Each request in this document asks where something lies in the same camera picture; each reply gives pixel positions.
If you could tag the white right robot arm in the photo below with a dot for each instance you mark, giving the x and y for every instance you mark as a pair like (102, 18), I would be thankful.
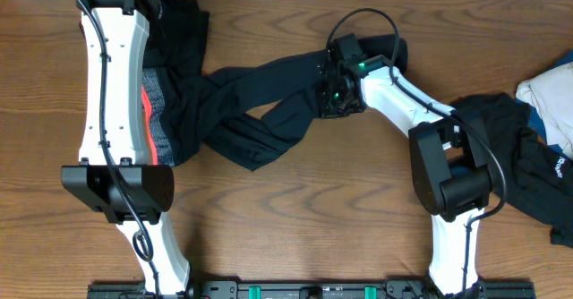
(453, 167)

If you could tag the black garment with white logo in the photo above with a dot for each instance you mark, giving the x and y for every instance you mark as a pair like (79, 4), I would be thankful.
(539, 178)

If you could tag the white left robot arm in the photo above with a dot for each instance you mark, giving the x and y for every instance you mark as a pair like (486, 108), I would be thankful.
(115, 174)

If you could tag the folded black shirt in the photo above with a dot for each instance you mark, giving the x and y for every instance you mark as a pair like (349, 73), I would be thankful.
(178, 37)

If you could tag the black leggings with orange waistband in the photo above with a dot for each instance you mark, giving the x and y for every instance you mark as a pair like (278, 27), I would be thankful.
(249, 115)

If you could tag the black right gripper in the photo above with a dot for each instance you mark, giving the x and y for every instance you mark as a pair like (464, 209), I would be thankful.
(326, 110)

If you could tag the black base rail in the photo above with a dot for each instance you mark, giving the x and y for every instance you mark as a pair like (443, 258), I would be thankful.
(397, 288)

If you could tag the beige garment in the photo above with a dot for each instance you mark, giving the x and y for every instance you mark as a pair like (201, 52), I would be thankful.
(548, 102)

